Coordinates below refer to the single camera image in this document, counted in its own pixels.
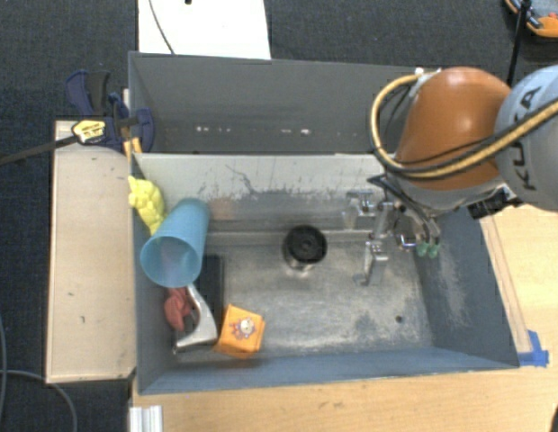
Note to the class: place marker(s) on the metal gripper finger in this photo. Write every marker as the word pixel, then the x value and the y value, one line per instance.
pixel 373 263
pixel 363 205

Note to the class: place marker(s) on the black round cap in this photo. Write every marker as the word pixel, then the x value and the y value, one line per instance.
pixel 304 245

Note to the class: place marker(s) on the grey metal bin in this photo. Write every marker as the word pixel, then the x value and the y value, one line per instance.
pixel 306 304

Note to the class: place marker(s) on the orange printed box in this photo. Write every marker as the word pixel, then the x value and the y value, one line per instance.
pixel 240 331

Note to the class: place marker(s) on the black flat block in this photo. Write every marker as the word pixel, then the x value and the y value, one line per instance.
pixel 212 281

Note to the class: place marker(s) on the shiny silver metal tool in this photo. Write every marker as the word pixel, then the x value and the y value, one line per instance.
pixel 202 326

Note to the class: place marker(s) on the light blue plastic cup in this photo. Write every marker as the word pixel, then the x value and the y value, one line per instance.
pixel 177 245

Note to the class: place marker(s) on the red toy animal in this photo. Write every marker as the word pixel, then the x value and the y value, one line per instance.
pixel 174 308

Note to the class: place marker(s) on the yellow bumpy toy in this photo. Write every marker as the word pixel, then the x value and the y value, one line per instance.
pixel 148 203

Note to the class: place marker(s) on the pale wood flat board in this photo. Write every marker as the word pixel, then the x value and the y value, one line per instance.
pixel 90 259

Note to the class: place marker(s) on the black cylinder on white bracket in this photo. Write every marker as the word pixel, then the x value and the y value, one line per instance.
pixel 490 206

